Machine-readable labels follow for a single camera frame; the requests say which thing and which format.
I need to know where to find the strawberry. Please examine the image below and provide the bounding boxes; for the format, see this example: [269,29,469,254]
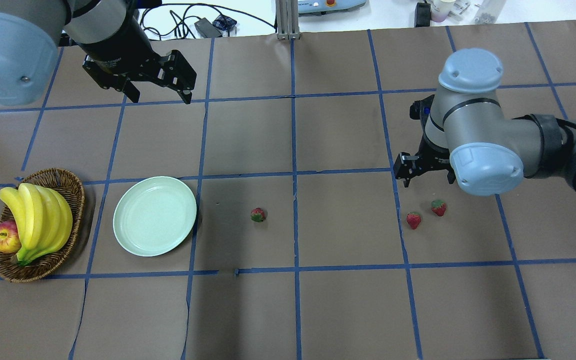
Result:
[250,207,267,223]
[406,211,423,230]
[430,198,448,217]

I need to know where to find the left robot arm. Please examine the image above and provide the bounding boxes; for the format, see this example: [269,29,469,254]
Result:
[0,0,197,106]

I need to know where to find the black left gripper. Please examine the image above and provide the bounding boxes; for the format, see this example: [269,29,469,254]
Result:
[82,40,197,105]

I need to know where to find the aluminium frame post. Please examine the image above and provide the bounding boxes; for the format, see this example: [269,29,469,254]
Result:
[275,0,301,41]

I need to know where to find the wicker basket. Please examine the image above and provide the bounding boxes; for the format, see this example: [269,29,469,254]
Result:
[0,168,86,283]

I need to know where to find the light green plate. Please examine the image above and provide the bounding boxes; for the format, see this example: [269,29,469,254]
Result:
[112,176,197,257]

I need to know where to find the black power adapter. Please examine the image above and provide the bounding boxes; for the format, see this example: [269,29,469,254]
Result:
[194,17,223,39]

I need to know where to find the red yellow apple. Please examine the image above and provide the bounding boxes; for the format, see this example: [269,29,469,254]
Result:
[0,219,22,255]

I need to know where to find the yellow banana bunch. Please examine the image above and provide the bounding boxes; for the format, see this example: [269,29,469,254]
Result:
[0,183,74,267]

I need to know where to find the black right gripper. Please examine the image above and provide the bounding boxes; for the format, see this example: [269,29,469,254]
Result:
[393,100,457,188]

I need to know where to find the white paper cup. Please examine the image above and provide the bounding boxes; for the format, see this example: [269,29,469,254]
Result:
[429,0,456,23]

